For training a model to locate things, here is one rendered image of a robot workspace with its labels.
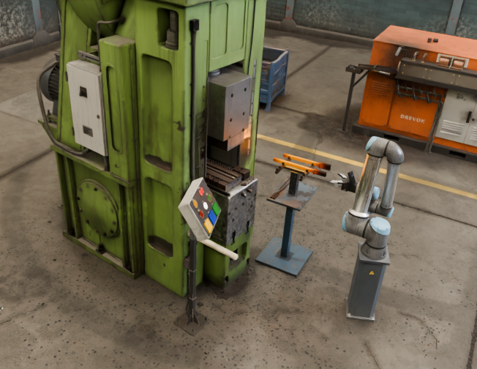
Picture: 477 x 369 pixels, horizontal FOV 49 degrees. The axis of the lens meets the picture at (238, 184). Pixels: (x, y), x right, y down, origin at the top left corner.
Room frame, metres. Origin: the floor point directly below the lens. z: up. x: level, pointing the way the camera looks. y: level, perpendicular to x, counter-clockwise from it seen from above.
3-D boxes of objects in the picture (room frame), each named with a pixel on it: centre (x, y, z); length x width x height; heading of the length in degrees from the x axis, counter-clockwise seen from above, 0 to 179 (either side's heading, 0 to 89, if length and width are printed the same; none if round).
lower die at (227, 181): (3.47, 0.21, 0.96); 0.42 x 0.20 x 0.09; 55
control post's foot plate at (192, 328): (2.84, 0.29, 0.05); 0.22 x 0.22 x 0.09; 55
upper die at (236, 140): (3.47, 0.21, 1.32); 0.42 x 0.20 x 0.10; 55
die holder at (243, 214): (3.52, 0.19, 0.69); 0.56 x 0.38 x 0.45; 55
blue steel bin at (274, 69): (7.55, 0.04, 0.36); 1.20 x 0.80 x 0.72; 70
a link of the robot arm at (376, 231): (3.09, -1.03, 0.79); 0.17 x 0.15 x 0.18; 61
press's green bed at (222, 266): (3.52, 0.19, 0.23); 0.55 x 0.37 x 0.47; 55
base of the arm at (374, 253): (3.08, -1.04, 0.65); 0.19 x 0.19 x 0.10
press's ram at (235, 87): (3.50, 0.19, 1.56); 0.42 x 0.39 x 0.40; 55
